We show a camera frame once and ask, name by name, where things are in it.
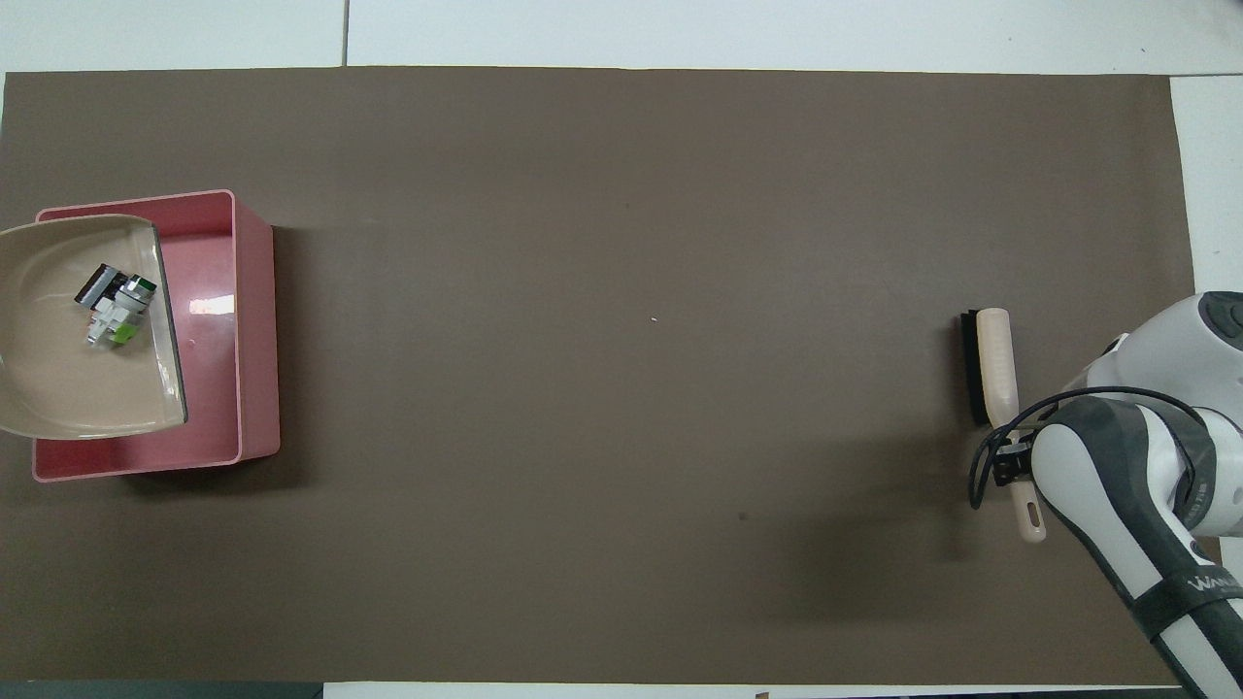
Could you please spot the beige brush with black bristles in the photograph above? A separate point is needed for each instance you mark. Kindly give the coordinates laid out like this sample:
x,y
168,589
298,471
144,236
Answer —
x,y
997,359

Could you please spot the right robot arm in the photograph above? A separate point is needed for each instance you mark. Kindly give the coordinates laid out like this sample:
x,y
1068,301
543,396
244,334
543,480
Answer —
x,y
1117,485

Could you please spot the pink plastic bin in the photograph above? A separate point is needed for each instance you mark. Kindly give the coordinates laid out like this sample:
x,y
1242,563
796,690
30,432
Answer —
x,y
254,340

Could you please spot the black ribbed electronic part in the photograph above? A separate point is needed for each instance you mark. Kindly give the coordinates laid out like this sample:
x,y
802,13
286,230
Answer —
x,y
97,283

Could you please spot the beige plastic dustpan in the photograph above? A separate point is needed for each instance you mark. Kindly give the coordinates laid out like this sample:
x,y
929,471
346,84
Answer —
x,y
58,379

